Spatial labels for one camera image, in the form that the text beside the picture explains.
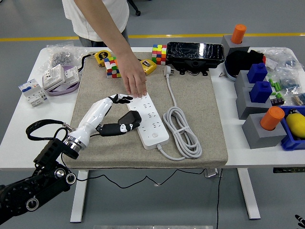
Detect yellow tape measure round label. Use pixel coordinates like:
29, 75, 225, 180
78, 49, 112, 72

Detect blue block with knob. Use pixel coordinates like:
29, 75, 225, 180
249, 81, 273, 104
247, 62, 268, 84

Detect black plug adapter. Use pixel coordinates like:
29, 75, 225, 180
118, 110, 142, 131

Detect multicolour puzzle cube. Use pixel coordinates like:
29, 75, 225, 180
103, 56, 122, 79
152, 44, 167, 65

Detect white table leg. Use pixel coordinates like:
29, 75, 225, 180
237, 168, 261, 220
70, 169, 89, 223

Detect yellow tape measure square window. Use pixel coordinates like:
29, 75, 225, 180
139, 59, 157, 76

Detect white wall switch panel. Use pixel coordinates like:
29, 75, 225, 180
62, 66, 79, 86

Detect purple tape roll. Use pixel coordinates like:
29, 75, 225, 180
45, 65, 81, 96

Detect thin black adapter cord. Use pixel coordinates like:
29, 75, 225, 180
61, 132, 208, 189

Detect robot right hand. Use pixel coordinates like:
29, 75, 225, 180
295, 214, 305, 229

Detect white circuit breaker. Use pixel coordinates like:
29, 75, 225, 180
18, 79, 48, 107

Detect white power strip cord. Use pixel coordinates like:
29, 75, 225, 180
156, 65, 203, 162

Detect small bag of connectors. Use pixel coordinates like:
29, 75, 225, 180
292, 93, 305, 105

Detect clear bag of blue parts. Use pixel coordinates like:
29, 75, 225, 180
274, 66, 303, 96

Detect green plastic pegs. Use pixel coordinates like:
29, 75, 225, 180
268, 78, 284, 93

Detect white power strip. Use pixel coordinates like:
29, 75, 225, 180
127, 92, 170, 150

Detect orange cylinder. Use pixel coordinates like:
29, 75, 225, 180
230, 23, 247, 45
259, 106, 285, 131

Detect black hanging cable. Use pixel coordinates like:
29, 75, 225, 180
215, 168, 224, 229

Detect black office chair base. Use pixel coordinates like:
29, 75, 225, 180
127, 0, 141, 17

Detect white wall socket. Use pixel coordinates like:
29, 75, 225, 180
42, 63, 65, 91

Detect glossy black box device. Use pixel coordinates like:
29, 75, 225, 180
166, 42, 225, 77

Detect small dark component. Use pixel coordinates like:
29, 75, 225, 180
270, 97, 285, 107

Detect person's hand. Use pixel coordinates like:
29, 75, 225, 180
116, 54, 148, 98

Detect grey-brown mat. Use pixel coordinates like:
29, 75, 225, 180
63, 51, 229, 169

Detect blue plastic bin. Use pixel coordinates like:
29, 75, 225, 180
280, 105, 305, 151

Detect table control box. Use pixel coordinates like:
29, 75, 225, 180
203, 168, 224, 178

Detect grey block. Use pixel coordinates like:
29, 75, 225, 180
235, 87, 274, 120
234, 70, 257, 96
242, 113, 287, 150
221, 35, 250, 57

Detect black table handset panel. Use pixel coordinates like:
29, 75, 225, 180
273, 167, 305, 174

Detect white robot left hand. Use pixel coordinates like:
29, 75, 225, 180
70, 94, 141, 150

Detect yellow toy fruit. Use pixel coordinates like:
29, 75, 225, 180
285, 109, 305, 139

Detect clear bag of metal nuts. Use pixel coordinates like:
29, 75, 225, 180
39, 42, 88, 72

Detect black cloth cap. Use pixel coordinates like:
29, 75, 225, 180
225, 49, 265, 76

